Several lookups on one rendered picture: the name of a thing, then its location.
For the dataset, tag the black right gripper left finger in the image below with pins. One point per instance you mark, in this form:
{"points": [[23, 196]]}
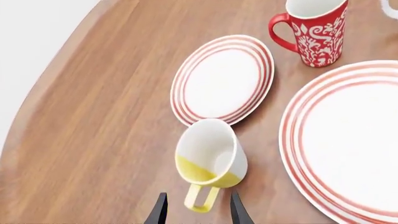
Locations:
{"points": [[159, 211]]}

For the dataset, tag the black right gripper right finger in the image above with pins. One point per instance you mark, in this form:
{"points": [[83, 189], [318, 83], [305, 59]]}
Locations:
{"points": [[239, 211]]}

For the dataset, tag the small red-ringed white plate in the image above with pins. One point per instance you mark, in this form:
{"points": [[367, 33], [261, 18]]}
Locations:
{"points": [[222, 80]]}

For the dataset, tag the red and white patterned mug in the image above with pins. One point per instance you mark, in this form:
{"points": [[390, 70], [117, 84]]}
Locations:
{"points": [[317, 35]]}

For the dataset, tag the large red-ringed white plate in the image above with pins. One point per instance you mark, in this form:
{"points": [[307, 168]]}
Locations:
{"points": [[348, 142]]}

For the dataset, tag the yellow and white mug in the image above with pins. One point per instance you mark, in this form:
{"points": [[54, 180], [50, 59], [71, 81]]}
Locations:
{"points": [[207, 149]]}

